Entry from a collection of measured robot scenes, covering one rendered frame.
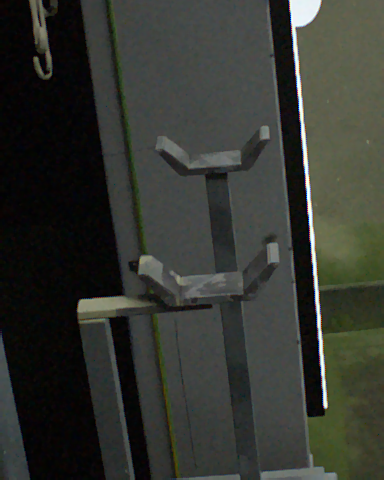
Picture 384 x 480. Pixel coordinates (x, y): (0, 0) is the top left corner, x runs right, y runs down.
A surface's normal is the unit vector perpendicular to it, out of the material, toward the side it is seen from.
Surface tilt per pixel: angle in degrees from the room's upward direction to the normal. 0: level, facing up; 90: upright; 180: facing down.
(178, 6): 90
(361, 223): 57
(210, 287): 0
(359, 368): 0
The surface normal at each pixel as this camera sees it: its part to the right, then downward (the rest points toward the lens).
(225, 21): -0.03, 0.40
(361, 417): -0.11, -0.91
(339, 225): -0.08, -0.16
